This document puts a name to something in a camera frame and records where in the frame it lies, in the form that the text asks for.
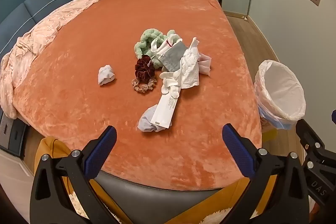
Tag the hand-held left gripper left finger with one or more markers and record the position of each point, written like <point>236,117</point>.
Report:
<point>103,146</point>

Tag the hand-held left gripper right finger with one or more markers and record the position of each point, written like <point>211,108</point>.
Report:
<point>236,146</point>

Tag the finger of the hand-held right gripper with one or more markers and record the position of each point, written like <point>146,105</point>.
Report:
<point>334,116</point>
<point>311,138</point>

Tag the trash bin with white bag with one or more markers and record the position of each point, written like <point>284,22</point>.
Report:
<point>281,87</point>

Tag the dark red velvet scrunchie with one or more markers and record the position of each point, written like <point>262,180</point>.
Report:
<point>144,69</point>

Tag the large crumpled white tissue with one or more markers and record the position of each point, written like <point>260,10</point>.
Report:
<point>145,119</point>

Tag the beige satin scrunchie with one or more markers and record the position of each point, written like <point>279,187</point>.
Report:
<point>143,88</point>

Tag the small crumpled white tissue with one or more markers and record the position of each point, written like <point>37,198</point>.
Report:
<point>106,75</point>

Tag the white paper packet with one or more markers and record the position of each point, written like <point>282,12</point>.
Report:
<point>165,111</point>

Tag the grey bed footboard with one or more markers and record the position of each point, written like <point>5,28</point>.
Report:
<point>157,197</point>

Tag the pinkish white cloth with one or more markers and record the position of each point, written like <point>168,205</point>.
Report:
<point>206,64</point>

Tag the white paper towel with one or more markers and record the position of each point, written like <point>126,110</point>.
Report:
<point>190,69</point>

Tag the white sock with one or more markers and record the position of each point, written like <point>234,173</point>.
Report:
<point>170,85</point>

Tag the grey bedside cabinet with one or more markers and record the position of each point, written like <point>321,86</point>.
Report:
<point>10,132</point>

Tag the orange plush bed blanket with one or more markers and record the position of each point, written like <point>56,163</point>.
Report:
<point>78,43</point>

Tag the green fluffy scrunchie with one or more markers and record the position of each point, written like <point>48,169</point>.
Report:
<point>147,36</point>

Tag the pink floral quilt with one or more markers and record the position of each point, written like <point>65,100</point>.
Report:
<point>39,32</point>

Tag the blue upholstered headboard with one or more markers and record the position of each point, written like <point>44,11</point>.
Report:
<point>21,11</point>

